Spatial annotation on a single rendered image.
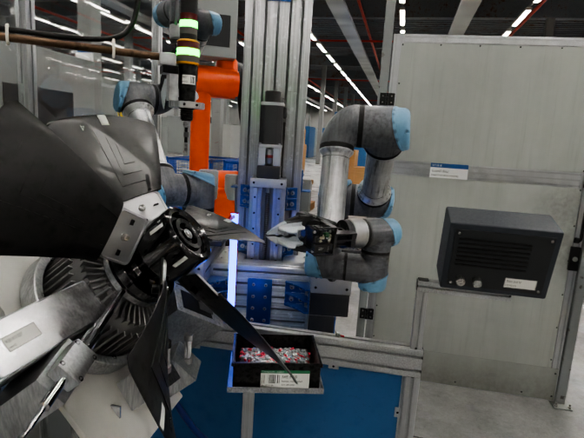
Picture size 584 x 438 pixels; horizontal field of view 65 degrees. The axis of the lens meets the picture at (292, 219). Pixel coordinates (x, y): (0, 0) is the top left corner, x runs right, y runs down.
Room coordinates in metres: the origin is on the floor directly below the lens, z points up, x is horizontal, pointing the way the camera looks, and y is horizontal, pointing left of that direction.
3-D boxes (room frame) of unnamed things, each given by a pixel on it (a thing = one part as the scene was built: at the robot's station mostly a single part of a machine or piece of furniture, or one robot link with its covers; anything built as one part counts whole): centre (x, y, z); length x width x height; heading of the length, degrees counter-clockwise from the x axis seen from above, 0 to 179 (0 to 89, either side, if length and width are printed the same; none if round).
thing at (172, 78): (0.92, 0.23, 1.50); 0.09 x 0.07 x 0.10; 115
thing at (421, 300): (1.19, -0.36, 0.96); 0.03 x 0.03 x 0.20; 80
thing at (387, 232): (1.18, -0.23, 1.17); 0.11 x 0.08 x 0.09; 117
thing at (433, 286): (1.17, -0.46, 1.04); 0.24 x 0.03 x 0.03; 80
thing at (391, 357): (1.27, 0.06, 0.82); 0.90 x 0.04 x 0.08; 80
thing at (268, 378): (1.09, 0.02, 0.85); 0.22 x 0.17 x 0.07; 96
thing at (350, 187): (1.66, -0.16, 1.20); 0.13 x 0.12 x 0.14; 83
